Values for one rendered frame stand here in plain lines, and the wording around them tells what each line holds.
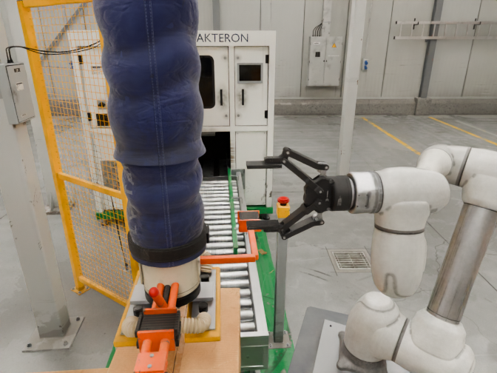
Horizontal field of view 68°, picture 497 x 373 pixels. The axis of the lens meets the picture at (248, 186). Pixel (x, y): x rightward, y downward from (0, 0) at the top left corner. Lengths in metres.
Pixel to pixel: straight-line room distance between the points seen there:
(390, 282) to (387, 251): 0.07
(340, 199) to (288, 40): 9.52
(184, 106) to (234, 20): 9.30
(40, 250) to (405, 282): 2.17
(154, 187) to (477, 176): 0.95
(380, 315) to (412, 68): 10.02
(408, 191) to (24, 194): 2.10
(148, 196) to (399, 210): 0.58
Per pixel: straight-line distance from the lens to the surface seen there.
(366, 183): 0.78
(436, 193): 0.84
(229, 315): 1.42
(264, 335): 1.84
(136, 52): 0.87
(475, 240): 1.34
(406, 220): 0.82
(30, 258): 2.65
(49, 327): 2.93
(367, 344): 1.42
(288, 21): 10.22
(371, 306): 1.37
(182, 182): 0.95
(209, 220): 2.95
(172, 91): 0.88
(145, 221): 0.99
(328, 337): 1.59
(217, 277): 1.31
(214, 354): 1.30
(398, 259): 0.84
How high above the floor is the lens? 1.87
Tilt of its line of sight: 22 degrees down
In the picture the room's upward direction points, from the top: straight up
